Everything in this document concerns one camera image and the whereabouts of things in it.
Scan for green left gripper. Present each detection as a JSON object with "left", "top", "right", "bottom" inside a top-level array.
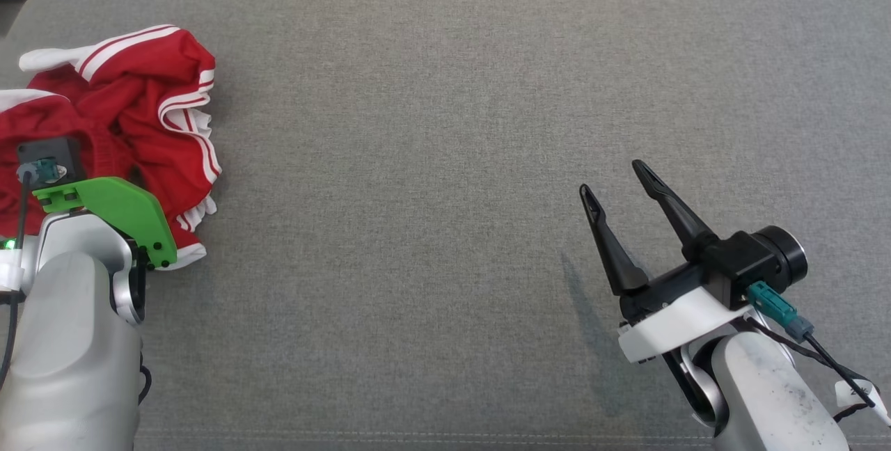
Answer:
[{"left": 33, "top": 177, "right": 177, "bottom": 269}]

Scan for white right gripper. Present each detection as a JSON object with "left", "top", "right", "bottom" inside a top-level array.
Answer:
[{"left": 579, "top": 160, "right": 758, "bottom": 365}]

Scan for red jersey shirt white sleeves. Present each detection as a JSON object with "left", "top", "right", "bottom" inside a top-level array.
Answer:
[{"left": 0, "top": 24, "right": 218, "bottom": 229}]

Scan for grey fabric sofa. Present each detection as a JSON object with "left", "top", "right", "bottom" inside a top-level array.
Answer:
[{"left": 0, "top": 0, "right": 891, "bottom": 451}]

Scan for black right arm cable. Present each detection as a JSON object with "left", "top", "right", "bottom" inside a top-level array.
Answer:
[{"left": 746, "top": 280, "right": 879, "bottom": 424}]

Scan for white right cable label tag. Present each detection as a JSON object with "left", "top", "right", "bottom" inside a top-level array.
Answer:
[{"left": 834, "top": 379, "right": 891, "bottom": 428}]

